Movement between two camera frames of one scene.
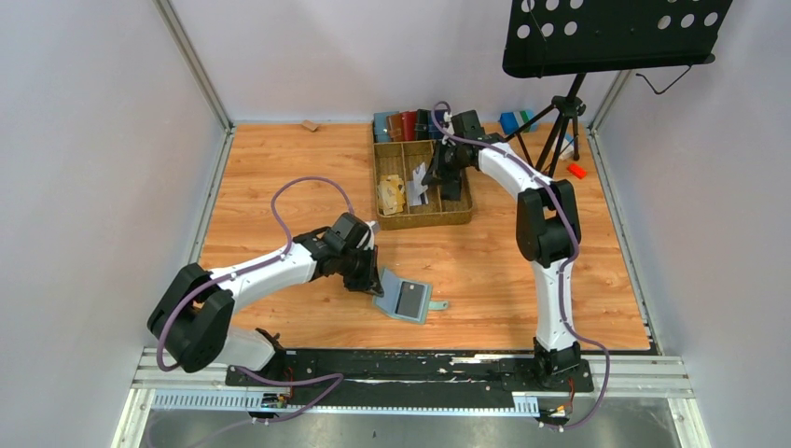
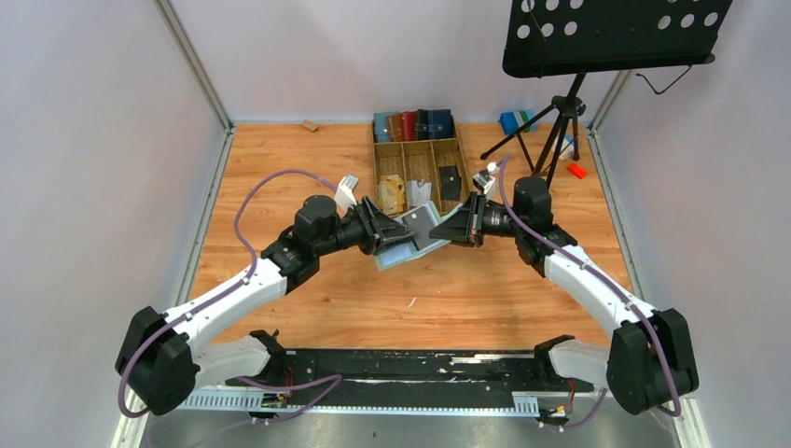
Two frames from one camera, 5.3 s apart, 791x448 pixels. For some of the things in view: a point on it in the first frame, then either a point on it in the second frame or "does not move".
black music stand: (562, 37) does not move
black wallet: (422, 124) does not move
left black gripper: (363, 273) to (372, 227)
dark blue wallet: (434, 130) does not move
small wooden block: (310, 124) does not move
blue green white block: (512, 120) does not move
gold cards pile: (391, 199) does not move
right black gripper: (444, 171) to (474, 219)
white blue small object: (569, 151) does not move
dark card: (409, 301) to (421, 222)
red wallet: (409, 126) does not move
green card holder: (386, 302) to (422, 223)
